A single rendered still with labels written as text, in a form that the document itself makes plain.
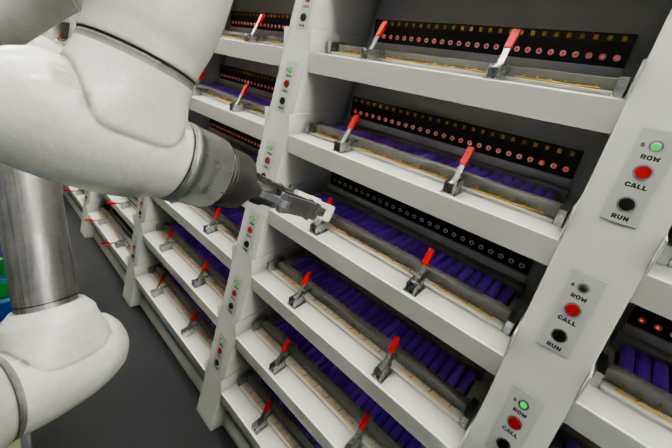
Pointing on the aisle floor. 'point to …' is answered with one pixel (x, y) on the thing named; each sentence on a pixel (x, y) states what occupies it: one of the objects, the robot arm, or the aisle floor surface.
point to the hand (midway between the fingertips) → (312, 206)
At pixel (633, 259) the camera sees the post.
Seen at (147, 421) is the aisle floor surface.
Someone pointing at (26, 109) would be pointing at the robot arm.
